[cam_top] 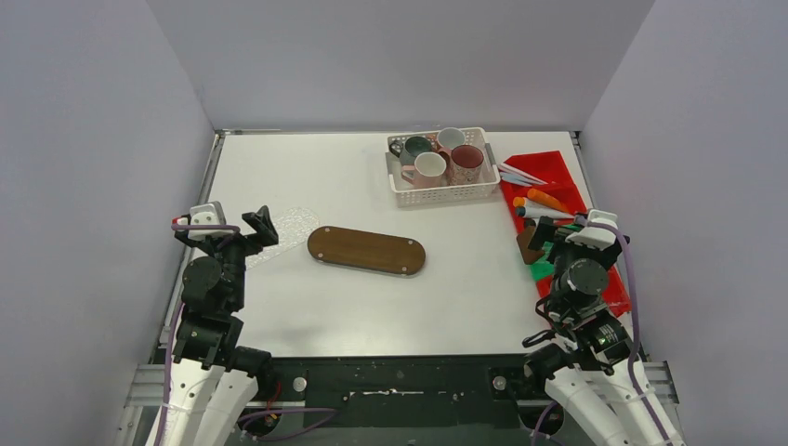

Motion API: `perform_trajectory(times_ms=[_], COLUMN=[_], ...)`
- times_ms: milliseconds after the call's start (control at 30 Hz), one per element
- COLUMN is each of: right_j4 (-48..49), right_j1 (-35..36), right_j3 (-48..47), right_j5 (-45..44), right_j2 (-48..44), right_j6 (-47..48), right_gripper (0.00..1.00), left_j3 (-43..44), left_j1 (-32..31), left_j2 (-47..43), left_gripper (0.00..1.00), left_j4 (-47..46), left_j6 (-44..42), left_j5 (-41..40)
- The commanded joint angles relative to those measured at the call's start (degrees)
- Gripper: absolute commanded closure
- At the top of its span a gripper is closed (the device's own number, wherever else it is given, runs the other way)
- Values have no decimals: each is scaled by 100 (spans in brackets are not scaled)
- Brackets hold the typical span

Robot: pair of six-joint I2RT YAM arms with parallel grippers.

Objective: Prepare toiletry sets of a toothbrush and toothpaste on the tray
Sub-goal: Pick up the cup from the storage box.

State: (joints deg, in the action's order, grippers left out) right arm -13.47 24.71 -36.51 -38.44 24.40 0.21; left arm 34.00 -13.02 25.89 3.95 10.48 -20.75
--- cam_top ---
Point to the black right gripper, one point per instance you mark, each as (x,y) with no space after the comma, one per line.
(547,230)

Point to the brown oval wooden tray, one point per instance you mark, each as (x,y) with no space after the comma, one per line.
(372,251)

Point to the white blue toothbrush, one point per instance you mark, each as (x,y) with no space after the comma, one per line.
(515,180)

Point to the clear textured acrylic tray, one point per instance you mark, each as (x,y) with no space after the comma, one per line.
(294,227)

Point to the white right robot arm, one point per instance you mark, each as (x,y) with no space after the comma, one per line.
(587,361)

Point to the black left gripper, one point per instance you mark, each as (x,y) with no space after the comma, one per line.
(244,237)

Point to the pink mug white inside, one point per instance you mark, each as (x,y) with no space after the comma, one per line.
(426,172)

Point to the orange-pink mug white inside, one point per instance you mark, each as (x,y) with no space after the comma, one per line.
(450,138)

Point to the red plastic organizer tray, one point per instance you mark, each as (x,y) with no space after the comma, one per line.
(550,167)

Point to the grey-green ceramic mug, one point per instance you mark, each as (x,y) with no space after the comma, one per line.
(406,151)

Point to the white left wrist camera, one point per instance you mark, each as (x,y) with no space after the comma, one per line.
(207,214)

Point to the wooden acrylic toothbrush holder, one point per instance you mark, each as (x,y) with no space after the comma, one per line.
(524,238)

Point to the white toothpaste tube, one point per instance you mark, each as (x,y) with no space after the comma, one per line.
(537,212)

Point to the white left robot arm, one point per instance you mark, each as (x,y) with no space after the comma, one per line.
(208,377)

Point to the orange toothpaste tube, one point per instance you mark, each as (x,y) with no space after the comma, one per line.
(542,198)

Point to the white pink toothbrush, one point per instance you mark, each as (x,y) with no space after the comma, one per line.
(503,167)

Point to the white perforated plastic basket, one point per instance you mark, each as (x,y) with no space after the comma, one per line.
(406,195)

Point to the pink ghost pattern mug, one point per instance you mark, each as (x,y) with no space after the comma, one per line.
(464,164)

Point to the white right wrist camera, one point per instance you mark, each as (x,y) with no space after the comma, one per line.
(598,229)

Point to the green plastic tray insert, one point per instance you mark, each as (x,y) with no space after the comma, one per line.
(542,267)

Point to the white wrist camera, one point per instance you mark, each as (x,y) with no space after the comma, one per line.
(207,214)
(598,229)

